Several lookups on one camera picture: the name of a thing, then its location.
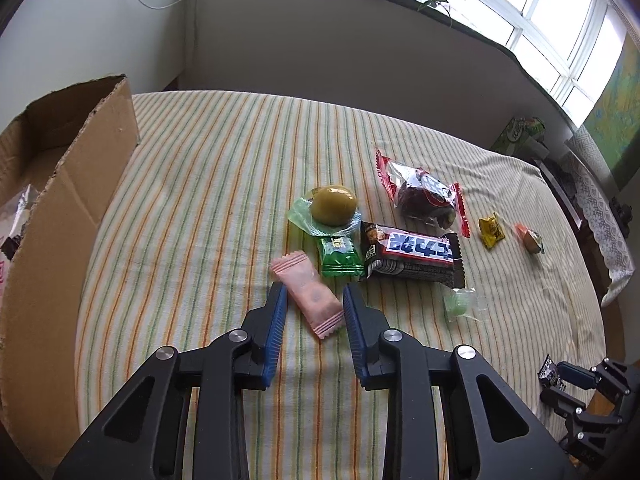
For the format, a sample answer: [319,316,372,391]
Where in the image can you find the pale green candy clear wrapper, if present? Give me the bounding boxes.
[442,287,488,323]

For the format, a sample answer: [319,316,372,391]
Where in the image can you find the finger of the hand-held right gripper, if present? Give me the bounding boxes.
[540,387,626,468]
[556,357,637,411]

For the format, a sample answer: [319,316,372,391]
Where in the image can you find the dark chocolate bar blue lettering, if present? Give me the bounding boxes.
[360,221,466,289]

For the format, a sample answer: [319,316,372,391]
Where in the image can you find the pink wafer packet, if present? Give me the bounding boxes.
[270,251,346,342]

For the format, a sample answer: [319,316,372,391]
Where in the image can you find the green yellow wall poster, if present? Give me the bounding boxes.
[582,35,640,191]

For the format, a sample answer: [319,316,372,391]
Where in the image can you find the small black snack packet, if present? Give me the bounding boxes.
[536,355,568,393]

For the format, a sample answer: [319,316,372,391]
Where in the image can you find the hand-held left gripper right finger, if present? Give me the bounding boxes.
[342,282,583,480]

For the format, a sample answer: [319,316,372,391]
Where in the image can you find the white framed window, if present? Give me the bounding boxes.
[295,0,626,126]

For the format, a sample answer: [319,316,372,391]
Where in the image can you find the small yellow candy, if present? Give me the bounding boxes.
[478,212,506,251]

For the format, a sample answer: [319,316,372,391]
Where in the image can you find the green candy packet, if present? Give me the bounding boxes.
[316,235,365,279]

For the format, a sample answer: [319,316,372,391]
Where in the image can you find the striped blanket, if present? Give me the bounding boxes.
[75,91,608,480]

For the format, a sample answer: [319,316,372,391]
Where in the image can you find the red clear dried fruit packet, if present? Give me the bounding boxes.
[375,148,472,238]

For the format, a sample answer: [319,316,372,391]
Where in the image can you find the small orange candy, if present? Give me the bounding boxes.
[516,223,546,256]

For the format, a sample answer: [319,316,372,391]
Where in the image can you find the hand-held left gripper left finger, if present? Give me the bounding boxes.
[52,281,290,480]

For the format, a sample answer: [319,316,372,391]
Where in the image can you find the clear bread bag pink print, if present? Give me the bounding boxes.
[0,184,41,306]

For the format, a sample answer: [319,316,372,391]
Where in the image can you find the olive ball snack green wrapper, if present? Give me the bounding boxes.
[287,185,363,237]

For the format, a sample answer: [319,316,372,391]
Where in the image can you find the brown cardboard box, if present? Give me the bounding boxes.
[0,75,141,461]

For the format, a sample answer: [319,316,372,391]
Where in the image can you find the green printed carton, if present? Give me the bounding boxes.
[490,116,548,158]

